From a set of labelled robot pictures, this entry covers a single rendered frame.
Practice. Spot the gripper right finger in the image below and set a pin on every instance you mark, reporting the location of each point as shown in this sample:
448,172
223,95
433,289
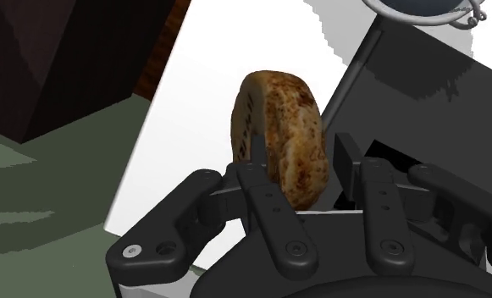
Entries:
384,214

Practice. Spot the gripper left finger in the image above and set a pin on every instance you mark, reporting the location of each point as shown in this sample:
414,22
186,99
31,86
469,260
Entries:
270,206

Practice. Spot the toasted brown bread slice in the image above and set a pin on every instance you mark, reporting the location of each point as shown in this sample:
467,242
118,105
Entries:
291,124

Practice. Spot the dark brown cabinet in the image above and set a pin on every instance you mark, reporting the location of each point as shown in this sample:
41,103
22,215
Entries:
64,62

